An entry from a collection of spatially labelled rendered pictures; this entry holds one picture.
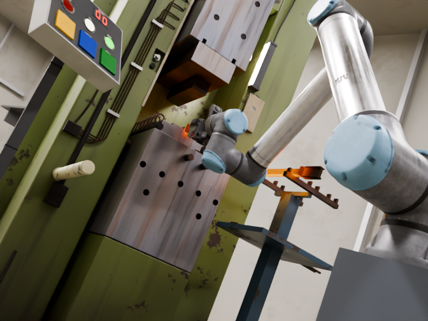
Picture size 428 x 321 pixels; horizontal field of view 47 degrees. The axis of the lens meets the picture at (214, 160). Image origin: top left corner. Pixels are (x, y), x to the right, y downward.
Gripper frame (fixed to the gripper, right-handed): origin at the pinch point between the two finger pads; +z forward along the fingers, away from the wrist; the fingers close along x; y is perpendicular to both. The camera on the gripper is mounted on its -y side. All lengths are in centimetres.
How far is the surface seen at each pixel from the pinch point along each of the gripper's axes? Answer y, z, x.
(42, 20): 3, -24, -68
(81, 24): -6, -15, -58
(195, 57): -29.1, 3.3, -10.9
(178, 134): 4.4, 3.0, -4.2
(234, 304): 51, 252, 208
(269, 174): 4.2, -11.4, 34.2
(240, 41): -47.6, 3.4, 4.7
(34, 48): -256, 812, -70
